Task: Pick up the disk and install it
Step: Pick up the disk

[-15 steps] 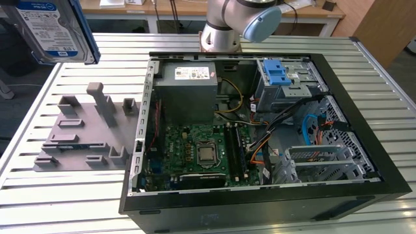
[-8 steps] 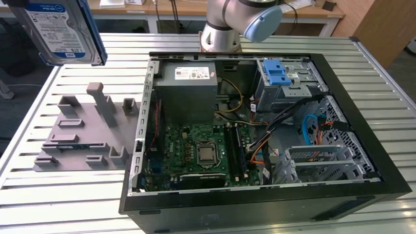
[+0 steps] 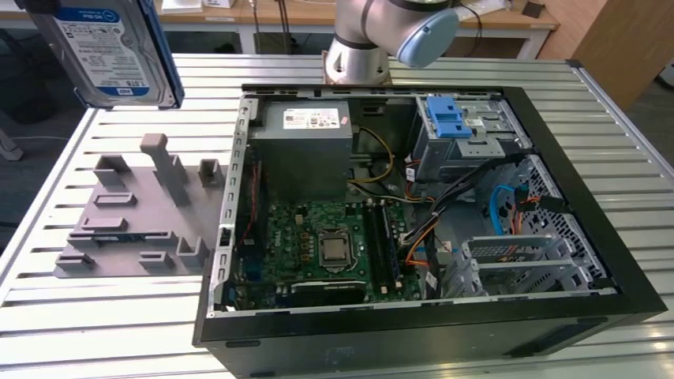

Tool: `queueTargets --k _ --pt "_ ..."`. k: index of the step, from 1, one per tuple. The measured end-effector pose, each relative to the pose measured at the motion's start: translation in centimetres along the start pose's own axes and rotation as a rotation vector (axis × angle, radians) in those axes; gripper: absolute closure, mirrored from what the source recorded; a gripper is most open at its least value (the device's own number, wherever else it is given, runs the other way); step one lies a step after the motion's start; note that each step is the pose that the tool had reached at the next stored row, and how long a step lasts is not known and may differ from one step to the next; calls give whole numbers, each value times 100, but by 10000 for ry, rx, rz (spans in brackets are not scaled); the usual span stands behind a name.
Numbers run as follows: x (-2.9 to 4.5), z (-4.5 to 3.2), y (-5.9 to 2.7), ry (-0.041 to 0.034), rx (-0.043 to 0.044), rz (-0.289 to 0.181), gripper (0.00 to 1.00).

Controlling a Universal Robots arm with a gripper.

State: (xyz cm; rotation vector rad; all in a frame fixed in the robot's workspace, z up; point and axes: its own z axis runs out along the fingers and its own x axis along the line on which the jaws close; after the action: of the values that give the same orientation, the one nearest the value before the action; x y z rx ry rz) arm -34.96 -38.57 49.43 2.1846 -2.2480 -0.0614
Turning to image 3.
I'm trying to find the hard disk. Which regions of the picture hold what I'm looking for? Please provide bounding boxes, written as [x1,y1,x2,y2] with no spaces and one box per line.
[27,0,186,111]

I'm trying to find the metal disk bay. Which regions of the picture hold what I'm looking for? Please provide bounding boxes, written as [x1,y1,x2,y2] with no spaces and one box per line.
[455,232,607,299]

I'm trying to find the grey power supply unit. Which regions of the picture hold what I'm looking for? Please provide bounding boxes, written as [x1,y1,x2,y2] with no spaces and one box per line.
[246,98,353,202]

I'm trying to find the green motherboard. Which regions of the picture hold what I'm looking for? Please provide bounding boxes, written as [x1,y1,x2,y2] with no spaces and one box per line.
[233,199,421,309]

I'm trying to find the silver CPU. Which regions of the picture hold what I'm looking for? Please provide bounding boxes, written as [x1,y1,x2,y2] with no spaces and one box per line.
[318,236,352,266]

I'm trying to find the RAM slot black latches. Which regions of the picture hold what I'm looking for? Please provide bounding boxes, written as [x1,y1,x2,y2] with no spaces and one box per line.
[376,200,398,292]
[361,200,384,293]

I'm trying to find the RAM slot white latches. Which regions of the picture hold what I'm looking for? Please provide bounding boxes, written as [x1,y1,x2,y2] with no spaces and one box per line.
[369,200,392,293]
[384,200,406,291]

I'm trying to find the metal socket cover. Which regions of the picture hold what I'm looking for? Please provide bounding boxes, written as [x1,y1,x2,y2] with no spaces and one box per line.
[313,227,354,276]

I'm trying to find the black graphics card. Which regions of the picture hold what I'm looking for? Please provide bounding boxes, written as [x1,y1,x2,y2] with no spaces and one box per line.
[286,278,366,307]

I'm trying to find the blue plastic drive latch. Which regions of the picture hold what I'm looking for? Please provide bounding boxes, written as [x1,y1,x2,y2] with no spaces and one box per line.
[425,96,467,139]

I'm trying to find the metal optical drive cage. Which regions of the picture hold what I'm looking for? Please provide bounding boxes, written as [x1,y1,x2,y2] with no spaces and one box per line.
[412,94,532,182]

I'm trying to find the black open PC case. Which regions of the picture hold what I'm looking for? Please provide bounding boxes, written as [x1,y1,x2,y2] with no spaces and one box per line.
[192,82,669,379]

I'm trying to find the grey parts rack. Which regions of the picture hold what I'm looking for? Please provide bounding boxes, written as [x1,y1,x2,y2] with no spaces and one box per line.
[53,133,232,280]

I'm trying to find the wooden desk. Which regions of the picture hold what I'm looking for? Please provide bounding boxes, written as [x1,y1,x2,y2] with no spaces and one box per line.
[0,0,561,60]

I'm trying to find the large white box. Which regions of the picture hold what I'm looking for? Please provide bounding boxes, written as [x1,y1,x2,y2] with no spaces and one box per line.
[160,0,204,15]

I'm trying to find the brown wooden cabinet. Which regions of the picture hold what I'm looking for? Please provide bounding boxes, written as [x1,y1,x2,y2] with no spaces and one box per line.
[536,0,674,115]

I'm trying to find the black office chair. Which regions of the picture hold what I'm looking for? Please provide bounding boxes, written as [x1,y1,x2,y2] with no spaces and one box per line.
[0,29,58,123]

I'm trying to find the grey white wire bundle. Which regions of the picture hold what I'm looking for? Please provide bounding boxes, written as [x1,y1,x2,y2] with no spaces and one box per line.
[346,183,422,204]

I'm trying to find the yellow wire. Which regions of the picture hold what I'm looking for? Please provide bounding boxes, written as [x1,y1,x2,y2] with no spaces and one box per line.
[349,126,396,185]

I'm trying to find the orange yellow power wires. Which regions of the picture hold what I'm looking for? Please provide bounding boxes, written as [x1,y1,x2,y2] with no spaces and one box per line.
[404,220,447,269]

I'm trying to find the black cable bundle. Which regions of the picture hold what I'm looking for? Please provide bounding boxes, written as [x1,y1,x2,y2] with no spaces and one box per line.
[398,152,532,246]

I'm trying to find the black power wire connector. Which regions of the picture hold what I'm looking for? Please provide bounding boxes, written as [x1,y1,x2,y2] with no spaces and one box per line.
[517,195,567,215]

